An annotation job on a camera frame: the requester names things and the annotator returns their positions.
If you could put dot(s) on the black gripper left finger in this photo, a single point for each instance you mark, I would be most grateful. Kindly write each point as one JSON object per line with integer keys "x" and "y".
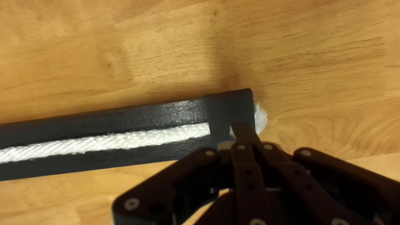
{"x": 173, "y": 195}

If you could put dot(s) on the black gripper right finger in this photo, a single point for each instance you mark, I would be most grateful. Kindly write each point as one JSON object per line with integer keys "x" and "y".
{"x": 307, "y": 188}

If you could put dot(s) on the black grooved rail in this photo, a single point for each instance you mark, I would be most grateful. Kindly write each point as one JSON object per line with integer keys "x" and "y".
{"x": 121, "y": 136}

